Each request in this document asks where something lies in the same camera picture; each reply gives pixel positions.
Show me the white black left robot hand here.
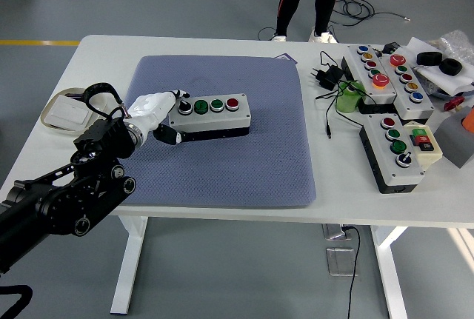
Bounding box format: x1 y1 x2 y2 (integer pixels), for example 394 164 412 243
127 89 191 146

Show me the grey four-button control box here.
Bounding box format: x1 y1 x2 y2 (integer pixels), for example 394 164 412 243
358 113 426 195
168 93 252 142

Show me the grey-blue textured mat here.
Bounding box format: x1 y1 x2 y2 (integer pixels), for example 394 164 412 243
118 55 318 209

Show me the white oval tray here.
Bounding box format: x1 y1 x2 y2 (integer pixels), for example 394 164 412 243
39 87 112 135

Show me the yellow floor tape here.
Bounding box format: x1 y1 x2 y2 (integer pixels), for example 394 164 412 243
0 39 81 47

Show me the white table leg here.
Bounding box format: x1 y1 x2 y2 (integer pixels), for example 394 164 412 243
110 216 149 315
370 225 410 319

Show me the person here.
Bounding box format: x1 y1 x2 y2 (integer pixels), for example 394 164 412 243
272 0 351 44

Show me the black power adapter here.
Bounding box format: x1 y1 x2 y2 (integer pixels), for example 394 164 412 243
309 65 345 92

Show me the green cylinder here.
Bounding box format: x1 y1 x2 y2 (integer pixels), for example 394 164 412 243
336 79 366 114

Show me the metal floor socket box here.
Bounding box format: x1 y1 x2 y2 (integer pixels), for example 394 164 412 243
321 224 359 278

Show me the grey block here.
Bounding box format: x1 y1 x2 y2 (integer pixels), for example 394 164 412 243
433 106 474 169

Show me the small red knob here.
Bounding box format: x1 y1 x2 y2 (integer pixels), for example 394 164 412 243
444 96 466 112

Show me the white paper sheet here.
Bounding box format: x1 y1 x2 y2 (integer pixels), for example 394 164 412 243
401 36 474 97

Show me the clear bubble wrap bag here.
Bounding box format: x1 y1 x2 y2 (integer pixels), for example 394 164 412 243
429 29 474 67

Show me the orange cylinder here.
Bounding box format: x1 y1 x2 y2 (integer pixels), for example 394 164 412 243
461 106 474 133

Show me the white wall switch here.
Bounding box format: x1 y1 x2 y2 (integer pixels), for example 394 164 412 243
50 96 92 126

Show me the black adapter cable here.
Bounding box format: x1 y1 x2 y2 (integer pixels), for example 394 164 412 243
314 50 381 140

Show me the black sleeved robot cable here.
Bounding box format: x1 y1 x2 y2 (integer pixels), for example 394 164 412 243
0 284 33 319

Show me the black floor power cable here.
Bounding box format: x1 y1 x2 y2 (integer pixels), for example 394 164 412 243
340 224 361 319

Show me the black coiled floor cable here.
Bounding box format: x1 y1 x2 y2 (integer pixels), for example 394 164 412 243
335 0 412 27

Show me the beige two-button switch box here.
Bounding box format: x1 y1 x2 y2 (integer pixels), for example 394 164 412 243
402 121 444 170

